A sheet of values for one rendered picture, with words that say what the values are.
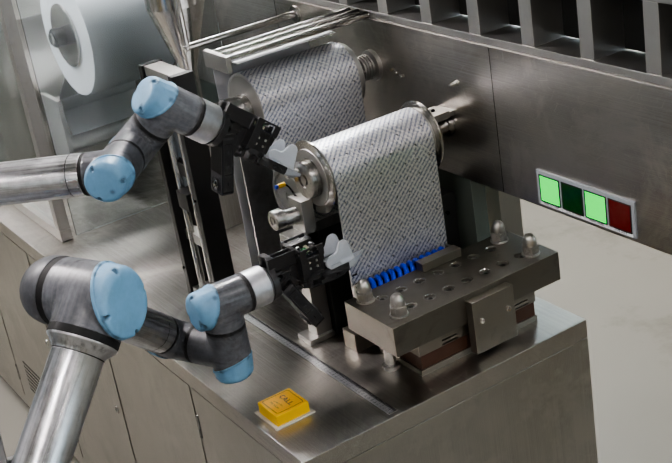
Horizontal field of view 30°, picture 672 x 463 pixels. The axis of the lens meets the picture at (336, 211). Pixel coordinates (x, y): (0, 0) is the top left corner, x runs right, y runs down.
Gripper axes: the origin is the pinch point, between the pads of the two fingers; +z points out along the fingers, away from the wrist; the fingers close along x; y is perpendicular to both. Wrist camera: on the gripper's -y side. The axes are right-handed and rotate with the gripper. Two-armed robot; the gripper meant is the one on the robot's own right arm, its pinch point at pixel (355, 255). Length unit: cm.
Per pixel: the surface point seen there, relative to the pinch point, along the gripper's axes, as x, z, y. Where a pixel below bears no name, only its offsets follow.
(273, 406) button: -10.1, -28.0, -16.5
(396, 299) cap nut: -17.3, -3.1, -2.2
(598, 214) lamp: -36.6, 29.3, 8.4
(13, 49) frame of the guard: 102, -25, 33
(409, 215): -0.2, 13.4, 3.7
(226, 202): 74, 9, -12
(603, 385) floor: 61, 115, -109
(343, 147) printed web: 2.4, 2.5, 21.2
